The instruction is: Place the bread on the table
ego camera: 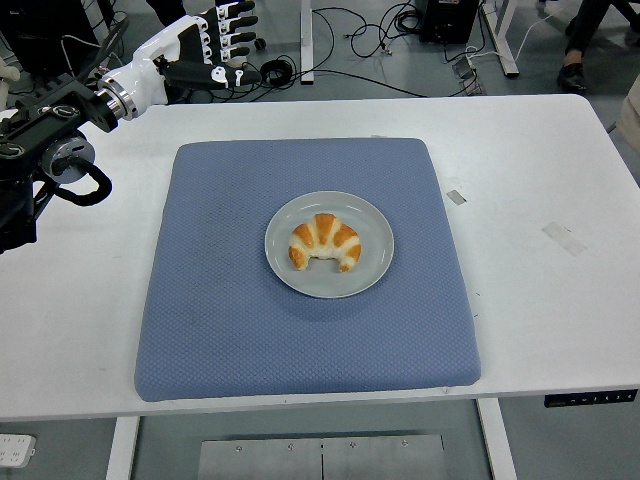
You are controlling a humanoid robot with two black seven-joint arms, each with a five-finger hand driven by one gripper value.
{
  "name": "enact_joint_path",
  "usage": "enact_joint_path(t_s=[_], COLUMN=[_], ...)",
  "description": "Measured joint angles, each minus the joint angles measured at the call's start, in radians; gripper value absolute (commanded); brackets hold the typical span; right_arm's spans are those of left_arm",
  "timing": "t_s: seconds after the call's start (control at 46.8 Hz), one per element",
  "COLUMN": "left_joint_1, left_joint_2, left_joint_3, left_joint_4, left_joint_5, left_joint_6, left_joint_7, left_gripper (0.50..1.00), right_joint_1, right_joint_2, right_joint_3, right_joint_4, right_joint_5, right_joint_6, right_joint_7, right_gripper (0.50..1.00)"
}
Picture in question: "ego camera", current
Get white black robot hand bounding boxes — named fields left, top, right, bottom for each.
left=98, top=0, right=264, bottom=114

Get golden croissant bread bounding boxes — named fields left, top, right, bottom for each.
left=287, top=212, right=363, bottom=274

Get person's leg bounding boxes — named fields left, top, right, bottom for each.
left=564, top=0, right=640, bottom=56
left=149, top=0, right=187, bottom=29
left=607, top=74, right=640, bottom=141

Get black cabinet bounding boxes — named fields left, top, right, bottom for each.
left=0, top=0, right=101, bottom=76

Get white rounded device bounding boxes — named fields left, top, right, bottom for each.
left=0, top=54, right=22, bottom=109

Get white desk leg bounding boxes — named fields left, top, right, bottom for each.
left=482, top=0, right=521, bottom=78
left=299, top=0, right=315, bottom=85

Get blue quilted mat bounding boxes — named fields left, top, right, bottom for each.
left=133, top=137, right=483, bottom=404

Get round grey plate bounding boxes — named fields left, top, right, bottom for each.
left=264, top=191, right=396, bottom=300

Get black equipment box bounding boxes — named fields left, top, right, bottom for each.
left=418, top=0, right=480, bottom=45

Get grey floor socket box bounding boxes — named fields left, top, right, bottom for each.
left=452, top=53, right=487, bottom=96

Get white table leg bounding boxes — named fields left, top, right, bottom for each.
left=476, top=398, right=519, bottom=480
left=104, top=415, right=141, bottom=480

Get white power strip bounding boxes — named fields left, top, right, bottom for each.
left=0, top=433, right=38, bottom=469

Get person's foot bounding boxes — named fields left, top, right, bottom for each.
left=556, top=62, right=589, bottom=95

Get grey metal plate with screws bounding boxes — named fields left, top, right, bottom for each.
left=198, top=434, right=446, bottom=480

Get large clear tape piece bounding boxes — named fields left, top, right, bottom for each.
left=541, top=221, right=588, bottom=257

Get black table control panel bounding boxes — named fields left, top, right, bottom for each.
left=543, top=389, right=640, bottom=409

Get coiled black cable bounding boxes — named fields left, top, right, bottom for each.
left=259, top=57, right=296, bottom=86

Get looped black floor cable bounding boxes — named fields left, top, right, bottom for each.
left=312, top=0, right=424, bottom=61

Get long black floor cable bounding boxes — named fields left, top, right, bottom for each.
left=292, top=68, right=430, bottom=99

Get white floor cable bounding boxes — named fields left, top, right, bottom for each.
left=464, top=9, right=557, bottom=59

